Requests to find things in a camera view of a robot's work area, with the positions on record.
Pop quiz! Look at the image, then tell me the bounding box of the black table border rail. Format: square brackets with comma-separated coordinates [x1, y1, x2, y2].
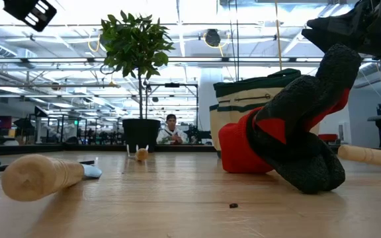
[0, 143, 381, 157]

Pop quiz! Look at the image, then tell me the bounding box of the black metal frame rig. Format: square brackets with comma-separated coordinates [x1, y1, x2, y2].
[145, 82, 199, 126]

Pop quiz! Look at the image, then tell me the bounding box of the beige canvas green-trimmed gardening bag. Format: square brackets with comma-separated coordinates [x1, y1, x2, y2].
[209, 68, 321, 159]

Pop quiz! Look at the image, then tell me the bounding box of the black ceiling cable reel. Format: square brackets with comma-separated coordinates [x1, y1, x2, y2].
[204, 28, 222, 48]

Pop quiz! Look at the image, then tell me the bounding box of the potted green tree, black pot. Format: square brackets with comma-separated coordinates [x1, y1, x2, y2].
[99, 9, 176, 153]

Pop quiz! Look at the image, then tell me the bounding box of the wooden-handled garden tool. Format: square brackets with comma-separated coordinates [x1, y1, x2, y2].
[337, 144, 381, 169]

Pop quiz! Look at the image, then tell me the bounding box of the wooden-handled trowel with pale blade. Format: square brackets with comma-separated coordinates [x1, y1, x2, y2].
[1, 153, 103, 202]

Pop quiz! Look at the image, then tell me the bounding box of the red background seat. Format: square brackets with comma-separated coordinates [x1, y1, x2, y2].
[318, 133, 339, 143]

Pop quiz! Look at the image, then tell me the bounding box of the person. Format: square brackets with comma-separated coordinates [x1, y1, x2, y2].
[156, 114, 189, 145]

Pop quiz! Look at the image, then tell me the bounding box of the red and black garden glove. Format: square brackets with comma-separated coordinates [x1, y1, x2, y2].
[218, 42, 362, 195]

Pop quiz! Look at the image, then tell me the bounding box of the small wooden-handled hand rake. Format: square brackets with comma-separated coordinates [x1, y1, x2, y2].
[126, 144, 150, 163]

